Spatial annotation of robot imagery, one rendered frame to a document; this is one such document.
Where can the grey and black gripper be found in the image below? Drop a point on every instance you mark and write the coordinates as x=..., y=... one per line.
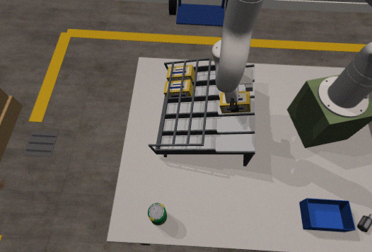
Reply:
x=232, y=98

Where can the blue open tray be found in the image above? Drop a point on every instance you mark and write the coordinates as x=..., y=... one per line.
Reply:
x=318, y=214

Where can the yellow carton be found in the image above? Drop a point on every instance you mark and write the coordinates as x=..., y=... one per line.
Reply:
x=175, y=88
x=243, y=103
x=177, y=73

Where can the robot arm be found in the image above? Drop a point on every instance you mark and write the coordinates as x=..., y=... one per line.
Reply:
x=231, y=55

